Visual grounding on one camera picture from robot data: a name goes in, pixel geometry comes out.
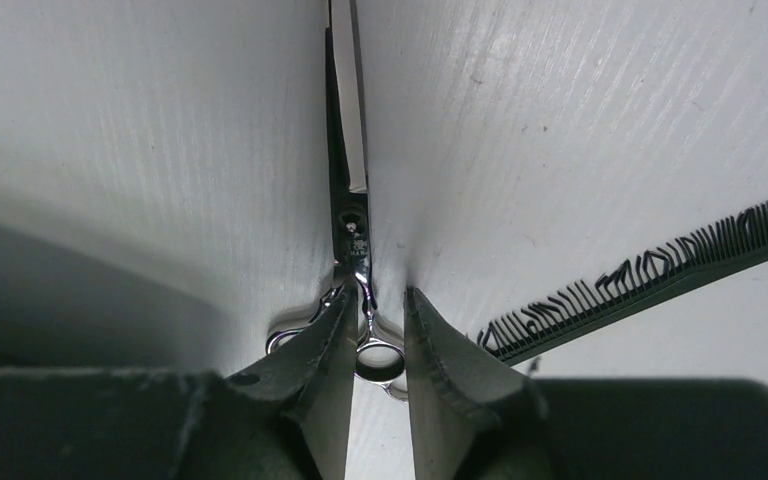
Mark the silver black hair scissors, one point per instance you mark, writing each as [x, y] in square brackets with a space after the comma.
[380, 358]

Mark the black comb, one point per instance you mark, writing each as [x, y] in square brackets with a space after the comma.
[683, 264]

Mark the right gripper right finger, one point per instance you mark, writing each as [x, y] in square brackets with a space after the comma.
[472, 417]

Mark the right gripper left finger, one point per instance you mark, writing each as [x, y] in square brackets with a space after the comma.
[284, 417]

